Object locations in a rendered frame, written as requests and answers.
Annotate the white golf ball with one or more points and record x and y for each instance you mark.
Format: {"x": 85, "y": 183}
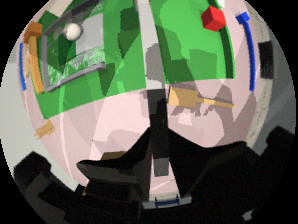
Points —
{"x": 72, "y": 31}

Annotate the green mat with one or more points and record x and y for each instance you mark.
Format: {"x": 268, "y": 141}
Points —
{"x": 188, "y": 52}

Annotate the red cube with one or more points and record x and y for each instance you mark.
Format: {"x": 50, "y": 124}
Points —
{"x": 213, "y": 19}

